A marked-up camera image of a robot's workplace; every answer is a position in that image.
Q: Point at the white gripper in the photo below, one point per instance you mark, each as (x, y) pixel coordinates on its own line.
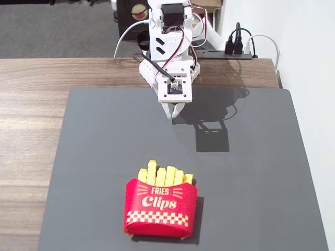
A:
(174, 110)

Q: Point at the tallest yellow wavy fry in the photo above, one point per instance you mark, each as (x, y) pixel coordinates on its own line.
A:
(151, 171)

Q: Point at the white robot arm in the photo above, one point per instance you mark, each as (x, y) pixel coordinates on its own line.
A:
(167, 39)

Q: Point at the black power strip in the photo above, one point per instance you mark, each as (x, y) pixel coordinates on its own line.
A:
(222, 54)

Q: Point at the black clamp knob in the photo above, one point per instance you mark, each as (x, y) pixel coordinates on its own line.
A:
(142, 40)

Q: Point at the white slanted stand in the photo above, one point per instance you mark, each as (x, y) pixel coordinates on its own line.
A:
(216, 34)

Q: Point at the black box with round logo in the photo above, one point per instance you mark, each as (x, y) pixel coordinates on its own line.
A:
(131, 26)

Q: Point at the grey mat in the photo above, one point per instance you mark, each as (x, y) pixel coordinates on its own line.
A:
(235, 183)

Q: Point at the red fries clips box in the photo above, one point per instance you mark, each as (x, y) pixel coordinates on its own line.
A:
(159, 209)

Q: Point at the brown cardboard box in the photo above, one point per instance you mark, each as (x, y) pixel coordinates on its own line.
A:
(209, 2)

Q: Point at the white camera mount with board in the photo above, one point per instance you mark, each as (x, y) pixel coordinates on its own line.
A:
(174, 89)

